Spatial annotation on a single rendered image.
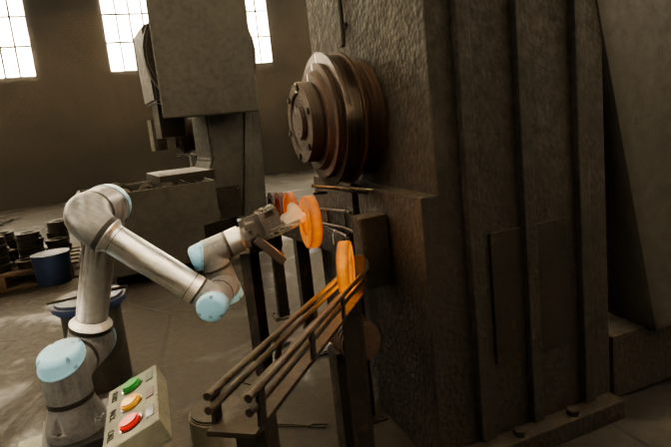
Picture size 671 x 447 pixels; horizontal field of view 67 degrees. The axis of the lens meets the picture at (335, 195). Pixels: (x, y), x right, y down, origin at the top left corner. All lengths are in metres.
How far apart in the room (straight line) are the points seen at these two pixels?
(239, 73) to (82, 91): 7.62
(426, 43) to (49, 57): 10.84
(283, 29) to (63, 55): 4.67
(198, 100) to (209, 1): 0.80
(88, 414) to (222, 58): 3.34
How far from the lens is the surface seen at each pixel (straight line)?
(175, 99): 4.28
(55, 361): 1.52
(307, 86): 1.72
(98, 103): 11.76
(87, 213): 1.37
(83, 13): 12.03
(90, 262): 1.53
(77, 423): 1.57
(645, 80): 1.98
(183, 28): 4.38
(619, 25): 1.90
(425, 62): 1.45
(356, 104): 1.62
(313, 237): 1.42
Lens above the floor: 1.11
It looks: 9 degrees down
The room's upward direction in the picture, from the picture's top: 6 degrees counter-clockwise
